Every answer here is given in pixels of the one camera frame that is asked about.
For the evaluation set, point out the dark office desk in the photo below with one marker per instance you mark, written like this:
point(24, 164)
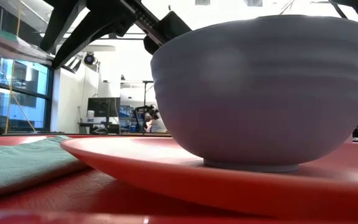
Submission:
point(104, 127)

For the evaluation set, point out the black T-shaped stand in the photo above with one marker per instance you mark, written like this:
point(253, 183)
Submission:
point(144, 93)

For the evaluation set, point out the long strip light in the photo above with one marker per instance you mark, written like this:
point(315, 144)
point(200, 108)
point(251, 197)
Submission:
point(129, 36)

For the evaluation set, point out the red plastic tray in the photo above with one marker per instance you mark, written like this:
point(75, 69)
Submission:
point(73, 199)

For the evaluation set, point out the black lab robot arm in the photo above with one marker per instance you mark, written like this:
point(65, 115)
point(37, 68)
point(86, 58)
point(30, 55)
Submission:
point(149, 109)

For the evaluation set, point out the black computer monitor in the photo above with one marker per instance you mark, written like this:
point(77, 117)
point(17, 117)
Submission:
point(102, 106)

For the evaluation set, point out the white canister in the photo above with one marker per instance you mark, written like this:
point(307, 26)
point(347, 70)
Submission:
point(90, 116)

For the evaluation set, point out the person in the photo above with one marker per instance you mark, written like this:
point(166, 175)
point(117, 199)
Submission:
point(158, 126)

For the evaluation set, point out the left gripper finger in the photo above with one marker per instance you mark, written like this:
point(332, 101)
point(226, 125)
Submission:
point(62, 21)
point(104, 21)

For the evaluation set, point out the blue storage shelf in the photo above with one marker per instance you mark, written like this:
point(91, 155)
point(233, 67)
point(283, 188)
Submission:
point(124, 112)

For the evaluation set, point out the pink plastic plate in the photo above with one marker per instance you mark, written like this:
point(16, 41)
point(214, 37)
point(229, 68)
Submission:
point(197, 193)

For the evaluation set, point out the teal cloth napkin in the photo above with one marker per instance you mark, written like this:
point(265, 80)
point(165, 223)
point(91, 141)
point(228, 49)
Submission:
point(20, 165)

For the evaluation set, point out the round dark dome camera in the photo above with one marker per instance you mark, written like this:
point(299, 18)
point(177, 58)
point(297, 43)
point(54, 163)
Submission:
point(89, 59)

